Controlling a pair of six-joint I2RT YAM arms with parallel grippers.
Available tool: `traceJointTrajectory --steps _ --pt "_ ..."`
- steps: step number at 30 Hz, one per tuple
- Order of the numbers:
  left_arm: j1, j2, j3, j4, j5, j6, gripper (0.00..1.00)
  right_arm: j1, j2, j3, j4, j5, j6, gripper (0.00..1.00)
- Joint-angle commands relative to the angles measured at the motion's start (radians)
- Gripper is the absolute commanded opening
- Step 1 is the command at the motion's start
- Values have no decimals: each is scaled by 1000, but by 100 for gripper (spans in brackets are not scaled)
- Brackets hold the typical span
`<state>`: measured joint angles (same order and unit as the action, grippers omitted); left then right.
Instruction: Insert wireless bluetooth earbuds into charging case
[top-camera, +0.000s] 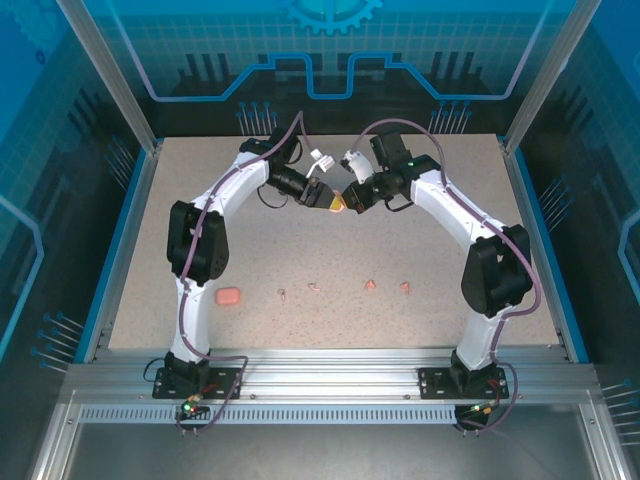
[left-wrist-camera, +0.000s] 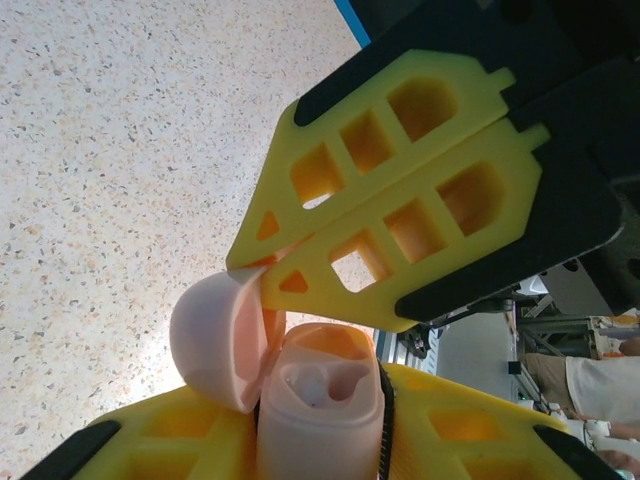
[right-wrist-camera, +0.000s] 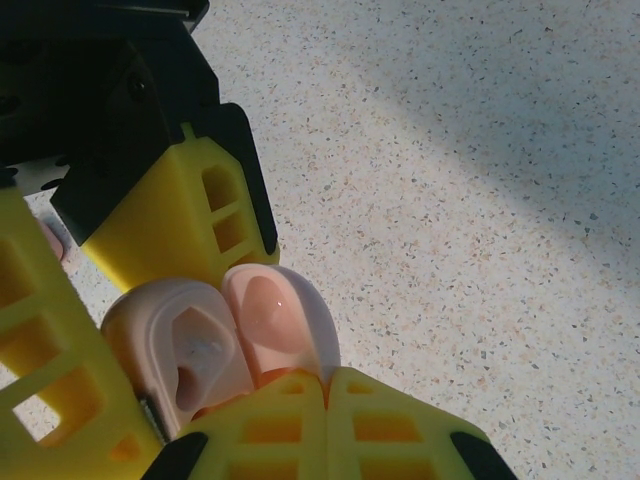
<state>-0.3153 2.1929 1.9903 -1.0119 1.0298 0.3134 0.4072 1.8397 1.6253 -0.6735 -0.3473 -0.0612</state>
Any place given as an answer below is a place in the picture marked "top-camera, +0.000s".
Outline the blue table edge strip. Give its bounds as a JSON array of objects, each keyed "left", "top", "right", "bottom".
[
  {"left": 79, "top": 148, "right": 154, "bottom": 364},
  {"left": 513, "top": 148, "right": 590, "bottom": 364}
]

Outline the small LED circuit board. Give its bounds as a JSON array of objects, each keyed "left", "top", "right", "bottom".
[
  {"left": 180, "top": 394, "right": 210, "bottom": 421},
  {"left": 467, "top": 399, "right": 501, "bottom": 419}
]

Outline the grey metal floor panel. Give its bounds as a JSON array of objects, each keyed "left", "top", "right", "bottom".
[{"left": 64, "top": 424, "right": 601, "bottom": 480}]

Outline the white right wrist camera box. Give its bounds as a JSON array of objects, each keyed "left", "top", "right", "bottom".
[{"left": 338, "top": 148, "right": 375, "bottom": 185}]

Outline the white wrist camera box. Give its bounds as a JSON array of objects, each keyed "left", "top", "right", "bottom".
[
  {"left": 306, "top": 148, "right": 337, "bottom": 177},
  {"left": 338, "top": 148, "right": 375, "bottom": 185}
]

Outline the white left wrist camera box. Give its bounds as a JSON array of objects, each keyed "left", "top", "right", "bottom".
[{"left": 306, "top": 148, "right": 337, "bottom": 177}]

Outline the aluminium mounting rail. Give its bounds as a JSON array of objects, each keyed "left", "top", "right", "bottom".
[{"left": 63, "top": 346, "right": 599, "bottom": 407}]

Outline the aluminium side rail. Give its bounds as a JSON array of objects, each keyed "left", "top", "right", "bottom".
[
  {"left": 501, "top": 134, "right": 572, "bottom": 362},
  {"left": 90, "top": 139, "right": 165, "bottom": 364}
]

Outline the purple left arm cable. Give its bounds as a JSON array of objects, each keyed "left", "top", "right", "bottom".
[{"left": 174, "top": 110, "right": 321, "bottom": 436}]

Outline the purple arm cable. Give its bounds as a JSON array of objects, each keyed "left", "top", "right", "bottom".
[
  {"left": 349, "top": 118, "right": 544, "bottom": 436},
  {"left": 174, "top": 110, "right": 321, "bottom": 436}
]

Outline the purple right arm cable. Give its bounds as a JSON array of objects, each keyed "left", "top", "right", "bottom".
[{"left": 349, "top": 118, "right": 544, "bottom": 436}]

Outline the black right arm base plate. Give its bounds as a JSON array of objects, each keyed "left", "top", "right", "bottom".
[{"left": 417, "top": 363, "right": 510, "bottom": 401}]

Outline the aluminium frame post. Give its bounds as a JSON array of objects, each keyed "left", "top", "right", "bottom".
[
  {"left": 53, "top": 0, "right": 165, "bottom": 155},
  {"left": 501, "top": 0, "right": 594, "bottom": 156}
]

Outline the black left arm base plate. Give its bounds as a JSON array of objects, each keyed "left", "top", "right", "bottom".
[{"left": 151, "top": 366, "right": 245, "bottom": 401}]

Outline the slotted grey cable duct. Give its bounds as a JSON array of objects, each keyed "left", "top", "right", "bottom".
[{"left": 78, "top": 403, "right": 464, "bottom": 427}]

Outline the aluminium frame bar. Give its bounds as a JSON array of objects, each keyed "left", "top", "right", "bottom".
[
  {"left": 27, "top": 389, "right": 84, "bottom": 480},
  {"left": 577, "top": 399, "right": 634, "bottom": 480}
]

